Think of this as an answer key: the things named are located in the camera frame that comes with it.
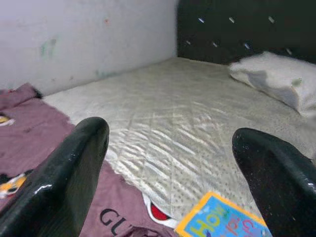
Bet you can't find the purple printed blanket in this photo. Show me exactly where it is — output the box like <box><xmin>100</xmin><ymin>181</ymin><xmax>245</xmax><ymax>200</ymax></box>
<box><xmin>0</xmin><ymin>82</ymin><xmax>184</xmax><ymax>237</ymax></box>

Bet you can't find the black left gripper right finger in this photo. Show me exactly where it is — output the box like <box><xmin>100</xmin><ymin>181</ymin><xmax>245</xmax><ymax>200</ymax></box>
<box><xmin>232</xmin><ymin>127</ymin><xmax>316</xmax><ymax>237</ymax></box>

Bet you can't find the colourful children's book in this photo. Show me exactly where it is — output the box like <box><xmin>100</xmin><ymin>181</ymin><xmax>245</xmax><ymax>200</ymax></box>
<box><xmin>173</xmin><ymin>191</ymin><xmax>274</xmax><ymax>237</ymax></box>

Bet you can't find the white quilted mattress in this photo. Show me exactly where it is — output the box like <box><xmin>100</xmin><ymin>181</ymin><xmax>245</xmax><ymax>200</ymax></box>
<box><xmin>41</xmin><ymin>57</ymin><xmax>316</xmax><ymax>223</ymax></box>

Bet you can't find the white pillow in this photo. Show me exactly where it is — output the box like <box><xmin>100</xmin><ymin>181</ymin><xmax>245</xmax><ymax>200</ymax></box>
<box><xmin>228</xmin><ymin>50</ymin><xmax>316</xmax><ymax>119</ymax></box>

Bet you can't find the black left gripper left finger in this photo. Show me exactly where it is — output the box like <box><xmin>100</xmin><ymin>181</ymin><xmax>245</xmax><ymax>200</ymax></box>
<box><xmin>0</xmin><ymin>117</ymin><xmax>111</xmax><ymax>237</ymax></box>

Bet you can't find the black tufted headboard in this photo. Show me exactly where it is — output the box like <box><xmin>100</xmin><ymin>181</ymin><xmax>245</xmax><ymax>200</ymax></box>
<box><xmin>176</xmin><ymin>0</ymin><xmax>316</xmax><ymax>66</ymax></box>

